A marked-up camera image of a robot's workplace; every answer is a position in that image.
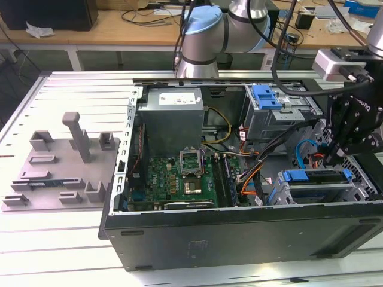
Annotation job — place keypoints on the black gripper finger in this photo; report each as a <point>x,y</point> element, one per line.
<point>339,116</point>
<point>365,145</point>

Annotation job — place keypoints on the hard disk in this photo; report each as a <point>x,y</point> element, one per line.
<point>296,175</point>

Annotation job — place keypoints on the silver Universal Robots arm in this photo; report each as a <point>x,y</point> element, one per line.
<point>206,36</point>

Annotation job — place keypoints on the silver disk bay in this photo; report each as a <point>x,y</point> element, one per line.
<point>323,186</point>

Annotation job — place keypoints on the silver optical drive cage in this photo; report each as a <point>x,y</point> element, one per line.
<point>269,125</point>

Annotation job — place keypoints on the blue drive cage latch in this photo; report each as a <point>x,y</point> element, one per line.
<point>266,100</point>

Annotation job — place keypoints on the white open box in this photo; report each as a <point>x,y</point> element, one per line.
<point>362,28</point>

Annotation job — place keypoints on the clear plastic bags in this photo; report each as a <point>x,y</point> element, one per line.
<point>333,27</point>

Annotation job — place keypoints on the blue cardboard box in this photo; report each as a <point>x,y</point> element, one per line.
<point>359,6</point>

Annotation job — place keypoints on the small black box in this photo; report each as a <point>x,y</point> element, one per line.
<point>304,21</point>

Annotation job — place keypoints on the grey flat box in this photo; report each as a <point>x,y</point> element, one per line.
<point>323,12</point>

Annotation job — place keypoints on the blue circuit board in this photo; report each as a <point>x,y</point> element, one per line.
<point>287,14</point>

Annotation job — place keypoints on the black RAM slot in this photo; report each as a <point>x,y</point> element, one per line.
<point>232,185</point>
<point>220,182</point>

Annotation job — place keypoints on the thin locking lever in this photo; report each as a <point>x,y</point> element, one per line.
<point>203,161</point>

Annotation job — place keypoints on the small black table clip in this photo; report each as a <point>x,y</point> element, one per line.
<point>299,280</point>

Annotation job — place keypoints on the CPU socket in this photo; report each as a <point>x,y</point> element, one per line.
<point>193,186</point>

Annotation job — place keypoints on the grey power supply unit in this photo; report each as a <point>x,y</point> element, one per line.
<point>170,125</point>

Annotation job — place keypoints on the black graphics card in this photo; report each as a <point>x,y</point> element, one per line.
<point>191,205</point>

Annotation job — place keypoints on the black open PC case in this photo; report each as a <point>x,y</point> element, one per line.
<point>209,239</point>

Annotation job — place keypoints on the green motherboard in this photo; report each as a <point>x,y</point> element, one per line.
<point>161,179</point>

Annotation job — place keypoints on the wooden desk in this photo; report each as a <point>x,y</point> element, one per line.
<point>119,36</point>

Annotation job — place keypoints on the grey parts rack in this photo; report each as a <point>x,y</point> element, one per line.
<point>95,170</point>

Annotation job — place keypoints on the RAM stick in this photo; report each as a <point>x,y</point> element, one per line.
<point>45,183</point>

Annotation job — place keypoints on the large black box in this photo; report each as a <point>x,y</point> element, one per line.
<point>45,15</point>

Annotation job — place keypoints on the crumpled white plastic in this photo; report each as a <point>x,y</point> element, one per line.
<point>39,31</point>

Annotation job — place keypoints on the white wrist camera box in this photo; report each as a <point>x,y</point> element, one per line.
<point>324,64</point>

